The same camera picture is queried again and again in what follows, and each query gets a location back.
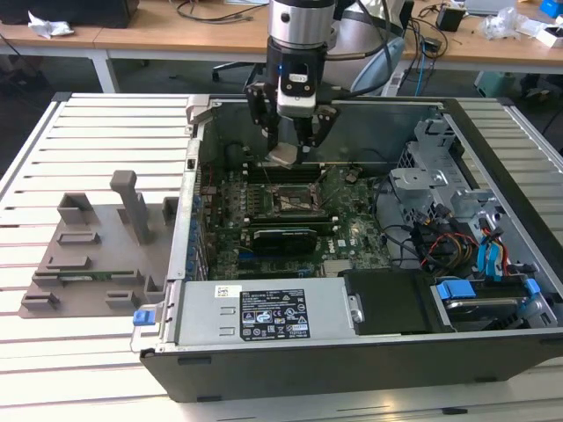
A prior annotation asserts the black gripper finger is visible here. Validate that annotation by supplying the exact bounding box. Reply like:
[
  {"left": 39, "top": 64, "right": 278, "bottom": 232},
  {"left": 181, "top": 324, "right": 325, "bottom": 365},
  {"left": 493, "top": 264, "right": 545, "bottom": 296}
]
[
  {"left": 245, "top": 80, "right": 283, "bottom": 154},
  {"left": 294, "top": 103, "right": 343, "bottom": 163}
]

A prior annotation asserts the silver topped CPU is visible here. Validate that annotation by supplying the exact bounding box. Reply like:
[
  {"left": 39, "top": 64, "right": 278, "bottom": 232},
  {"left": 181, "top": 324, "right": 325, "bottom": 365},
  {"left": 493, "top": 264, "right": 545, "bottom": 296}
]
[{"left": 266, "top": 142, "right": 299, "bottom": 171}]

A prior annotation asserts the CPU socket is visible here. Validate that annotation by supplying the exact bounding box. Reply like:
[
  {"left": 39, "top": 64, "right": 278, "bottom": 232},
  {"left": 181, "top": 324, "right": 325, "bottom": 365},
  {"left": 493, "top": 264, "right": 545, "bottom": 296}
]
[{"left": 268, "top": 183, "right": 323, "bottom": 217}]

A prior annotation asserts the black office chair base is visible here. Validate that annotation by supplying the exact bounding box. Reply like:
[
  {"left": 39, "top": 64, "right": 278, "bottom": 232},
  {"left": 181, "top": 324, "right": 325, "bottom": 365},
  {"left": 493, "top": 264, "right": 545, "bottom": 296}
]
[{"left": 212, "top": 61, "right": 270, "bottom": 94}]

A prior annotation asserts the silver metal disk bay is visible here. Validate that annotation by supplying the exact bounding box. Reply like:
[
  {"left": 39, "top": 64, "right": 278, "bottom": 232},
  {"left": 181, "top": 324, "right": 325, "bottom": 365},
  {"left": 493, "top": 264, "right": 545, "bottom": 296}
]
[{"left": 389, "top": 116, "right": 507, "bottom": 229}]

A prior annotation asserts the black desktop box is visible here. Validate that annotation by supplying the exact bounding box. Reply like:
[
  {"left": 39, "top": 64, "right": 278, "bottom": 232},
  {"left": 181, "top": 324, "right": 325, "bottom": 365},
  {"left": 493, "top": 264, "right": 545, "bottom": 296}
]
[{"left": 398, "top": 0, "right": 415, "bottom": 50}]

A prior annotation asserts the wooden top desk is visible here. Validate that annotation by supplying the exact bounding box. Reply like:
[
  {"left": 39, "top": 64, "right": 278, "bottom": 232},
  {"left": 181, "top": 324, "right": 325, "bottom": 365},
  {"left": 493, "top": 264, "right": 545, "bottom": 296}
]
[{"left": 0, "top": 0, "right": 563, "bottom": 96}]

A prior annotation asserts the black graphics card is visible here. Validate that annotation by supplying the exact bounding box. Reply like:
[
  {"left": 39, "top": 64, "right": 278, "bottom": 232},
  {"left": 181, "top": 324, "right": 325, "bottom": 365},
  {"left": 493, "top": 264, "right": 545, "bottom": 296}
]
[{"left": 251, "top": 226, "right": 318, "bottom": 257}]

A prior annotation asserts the green motherboard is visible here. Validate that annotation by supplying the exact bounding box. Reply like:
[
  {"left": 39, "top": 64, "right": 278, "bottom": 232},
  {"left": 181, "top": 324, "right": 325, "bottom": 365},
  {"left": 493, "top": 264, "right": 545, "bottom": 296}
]
[{"left": 198, "top": 163, "right": 393, "bottom": 281}]

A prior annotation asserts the silver chipset heatsink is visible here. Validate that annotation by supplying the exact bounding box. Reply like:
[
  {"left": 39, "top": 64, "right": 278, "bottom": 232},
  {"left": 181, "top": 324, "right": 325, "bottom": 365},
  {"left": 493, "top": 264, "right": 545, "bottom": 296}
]
[{"left": 323, "top": 258, "right": 353, "bottom": 278}]

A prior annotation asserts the small black box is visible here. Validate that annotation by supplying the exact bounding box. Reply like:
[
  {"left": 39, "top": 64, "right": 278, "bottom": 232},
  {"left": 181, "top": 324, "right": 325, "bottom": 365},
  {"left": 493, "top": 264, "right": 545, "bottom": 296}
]
[{"left": 435, "top": 6, "right": 466, "bottom": 33}]

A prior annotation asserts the pale green storage box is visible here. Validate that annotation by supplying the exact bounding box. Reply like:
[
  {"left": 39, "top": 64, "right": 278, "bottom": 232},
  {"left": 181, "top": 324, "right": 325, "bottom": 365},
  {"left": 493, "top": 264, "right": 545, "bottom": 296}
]
[{"left": 473, "top": 69, "right": 521, "bottom": 98}]

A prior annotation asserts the black plastic shroud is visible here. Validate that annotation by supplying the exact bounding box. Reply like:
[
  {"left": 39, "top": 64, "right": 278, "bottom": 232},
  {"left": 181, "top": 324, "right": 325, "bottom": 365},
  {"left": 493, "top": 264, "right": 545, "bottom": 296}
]
[{"left": 342, "top": 270, "right": 435, "bottom": 338}]

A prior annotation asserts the grey laptop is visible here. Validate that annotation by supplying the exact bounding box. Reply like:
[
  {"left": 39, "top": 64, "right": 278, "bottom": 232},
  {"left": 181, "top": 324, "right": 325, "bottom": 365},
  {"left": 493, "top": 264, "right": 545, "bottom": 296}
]
[{"left": 464, "top": 0, "right": 516, "bottom": 15}]

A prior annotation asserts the clear plastic bag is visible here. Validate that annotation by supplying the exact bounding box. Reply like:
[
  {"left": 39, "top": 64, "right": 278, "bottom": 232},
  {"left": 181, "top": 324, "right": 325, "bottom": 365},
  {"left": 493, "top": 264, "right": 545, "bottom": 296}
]
[{"left": 477, "top": 6, "right": 531, "bottom": 41}]

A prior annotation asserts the grey parts rack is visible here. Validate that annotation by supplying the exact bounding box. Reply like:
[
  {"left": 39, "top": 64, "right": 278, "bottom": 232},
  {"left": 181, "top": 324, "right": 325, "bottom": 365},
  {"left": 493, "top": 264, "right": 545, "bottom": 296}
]
[{"left": 16, "top": 169, "right": 180, "bottom": 320}]

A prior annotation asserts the hard disk in blue carrier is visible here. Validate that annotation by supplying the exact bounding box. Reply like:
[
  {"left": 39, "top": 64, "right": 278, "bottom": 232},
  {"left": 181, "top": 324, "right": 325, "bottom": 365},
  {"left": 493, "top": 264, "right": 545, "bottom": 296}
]
[{"left": 433, "top": 276, "right": 546, "bottom": 333}]

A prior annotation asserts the grey power supply unit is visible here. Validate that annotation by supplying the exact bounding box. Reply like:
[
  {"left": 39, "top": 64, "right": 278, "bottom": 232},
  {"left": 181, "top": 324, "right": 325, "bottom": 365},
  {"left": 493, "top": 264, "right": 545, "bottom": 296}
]
[{"left": 160, "top": 279, "right": 366, "bottom": 346}]

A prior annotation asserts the black equipment case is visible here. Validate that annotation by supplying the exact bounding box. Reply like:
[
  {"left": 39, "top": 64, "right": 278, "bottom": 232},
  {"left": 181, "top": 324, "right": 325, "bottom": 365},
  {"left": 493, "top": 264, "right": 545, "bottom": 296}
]
[{"left": 0, "top": 0, "right": 141, "bottom": 30}]

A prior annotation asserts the crumpled white paper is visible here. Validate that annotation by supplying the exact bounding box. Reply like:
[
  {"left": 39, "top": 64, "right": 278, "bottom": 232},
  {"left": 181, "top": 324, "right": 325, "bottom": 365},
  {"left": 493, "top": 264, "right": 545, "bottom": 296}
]
[{"left": 26, "top": 9, "right": 75, "bottom": 39}]

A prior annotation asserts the black open PC case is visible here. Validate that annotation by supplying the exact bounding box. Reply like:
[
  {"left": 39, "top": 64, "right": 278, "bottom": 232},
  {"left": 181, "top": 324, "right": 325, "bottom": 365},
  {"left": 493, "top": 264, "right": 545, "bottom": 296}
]
[{"left": 130, "top": 94, "right": 563, "bottom": 404}]

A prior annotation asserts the blue case release latch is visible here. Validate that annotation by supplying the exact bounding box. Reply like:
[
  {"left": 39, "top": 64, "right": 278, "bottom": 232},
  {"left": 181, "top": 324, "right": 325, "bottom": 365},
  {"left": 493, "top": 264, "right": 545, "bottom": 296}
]
[{"left": 133, "top": 309, "right": 158, "bottom": 329}]

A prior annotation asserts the green RAM stick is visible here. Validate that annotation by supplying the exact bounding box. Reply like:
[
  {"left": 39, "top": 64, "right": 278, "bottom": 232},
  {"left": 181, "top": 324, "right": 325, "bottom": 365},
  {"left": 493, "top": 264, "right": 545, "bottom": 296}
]
[{"left": 55, "top": 272, "right": 116, "bottom": 282}]

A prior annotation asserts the white cardboard box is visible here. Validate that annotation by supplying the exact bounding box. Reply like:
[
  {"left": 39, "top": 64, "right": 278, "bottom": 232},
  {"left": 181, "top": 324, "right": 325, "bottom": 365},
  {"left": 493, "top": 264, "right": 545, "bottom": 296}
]
[{"left": 525, "top": 24, "right": 563, "bottom": 48}]

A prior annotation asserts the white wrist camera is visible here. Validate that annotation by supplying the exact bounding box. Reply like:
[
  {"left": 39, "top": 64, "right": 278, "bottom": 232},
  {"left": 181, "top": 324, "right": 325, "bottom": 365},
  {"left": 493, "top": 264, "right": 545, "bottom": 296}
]
[{"left": 275, "top": 60, "right": 318, "bottom": 119}]

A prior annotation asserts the brown sleeved cable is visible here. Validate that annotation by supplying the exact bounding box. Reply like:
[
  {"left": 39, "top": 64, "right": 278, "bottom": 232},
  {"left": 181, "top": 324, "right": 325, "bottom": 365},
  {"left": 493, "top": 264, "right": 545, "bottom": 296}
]
[{"left": 327, "top": 25, "right": 395, "bottom": 61}]

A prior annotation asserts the blue hanging cable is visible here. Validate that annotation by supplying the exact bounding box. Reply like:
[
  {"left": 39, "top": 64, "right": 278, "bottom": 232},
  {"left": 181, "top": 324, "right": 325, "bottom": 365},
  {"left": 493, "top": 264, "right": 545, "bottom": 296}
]
[{"left": 416, "top": 37, "right": 436, "bottom": 96}]

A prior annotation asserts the black wire bundle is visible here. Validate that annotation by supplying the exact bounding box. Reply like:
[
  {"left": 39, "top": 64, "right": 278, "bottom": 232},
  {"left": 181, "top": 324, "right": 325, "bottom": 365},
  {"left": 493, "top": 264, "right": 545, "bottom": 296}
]
[{"left": 411, "top": 210, "right": 442, "bottom": 266}]

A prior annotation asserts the red wire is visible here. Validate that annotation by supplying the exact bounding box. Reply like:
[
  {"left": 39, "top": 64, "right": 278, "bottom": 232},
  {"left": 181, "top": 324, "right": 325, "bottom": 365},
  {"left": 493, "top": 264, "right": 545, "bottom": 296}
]
[{"left": 420, "top": 231, "right": 480, "bottom": 270}]

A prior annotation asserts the yellow wire bundle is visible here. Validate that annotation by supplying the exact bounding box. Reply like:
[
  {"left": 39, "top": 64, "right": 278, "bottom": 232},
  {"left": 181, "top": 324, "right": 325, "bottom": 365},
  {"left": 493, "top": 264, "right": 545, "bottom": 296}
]
[{"left": 456, "top": 236, "right": 477, "bottom": 266}]

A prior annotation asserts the blue flat wire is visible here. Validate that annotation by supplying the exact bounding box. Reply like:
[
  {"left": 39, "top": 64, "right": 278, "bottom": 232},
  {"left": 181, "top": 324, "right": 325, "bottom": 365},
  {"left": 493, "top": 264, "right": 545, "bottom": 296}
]
[
  {"left": 477, "top": 240, "right": 493, "bottom": 281},
  {"left": 491, "top": 243, "right": 506, "bottom": 283}
]

